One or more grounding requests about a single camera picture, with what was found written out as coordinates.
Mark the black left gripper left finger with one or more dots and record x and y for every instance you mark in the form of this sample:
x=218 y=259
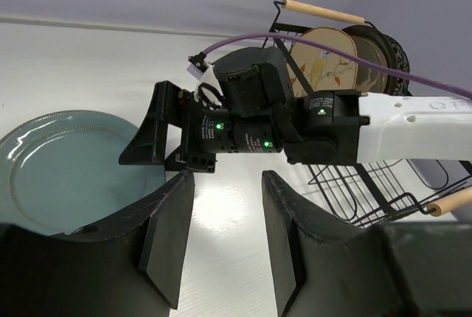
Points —
x=129 y=263

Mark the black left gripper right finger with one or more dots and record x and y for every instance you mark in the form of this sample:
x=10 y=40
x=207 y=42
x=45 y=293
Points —
x=323 y=266

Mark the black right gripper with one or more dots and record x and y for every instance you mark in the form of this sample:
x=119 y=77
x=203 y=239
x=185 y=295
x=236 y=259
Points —
x=204 y=134

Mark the blue-grey ceramic plate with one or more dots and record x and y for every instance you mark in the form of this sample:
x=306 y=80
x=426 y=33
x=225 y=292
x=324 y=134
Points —
x=61 y=171

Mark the dark reindeer snowflake plate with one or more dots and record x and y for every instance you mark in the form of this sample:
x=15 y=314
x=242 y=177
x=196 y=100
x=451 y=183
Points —
x=368 y=80

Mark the blue floral pattern plate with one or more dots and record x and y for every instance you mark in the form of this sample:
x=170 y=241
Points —
x=402 y=85

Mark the beige bird pattern plate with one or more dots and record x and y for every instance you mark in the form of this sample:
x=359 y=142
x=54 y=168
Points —
x=325 y=70

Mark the dark rim cream plate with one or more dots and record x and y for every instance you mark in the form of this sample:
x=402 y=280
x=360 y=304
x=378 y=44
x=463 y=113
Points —
x=388 y=56

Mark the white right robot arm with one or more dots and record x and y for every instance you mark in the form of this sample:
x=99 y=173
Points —
x=244 y=103

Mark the black wire dish rack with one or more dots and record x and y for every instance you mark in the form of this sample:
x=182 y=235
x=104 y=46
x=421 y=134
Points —
x=365 y=194

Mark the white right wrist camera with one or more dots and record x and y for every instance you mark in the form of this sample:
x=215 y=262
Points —
x=201 y=70

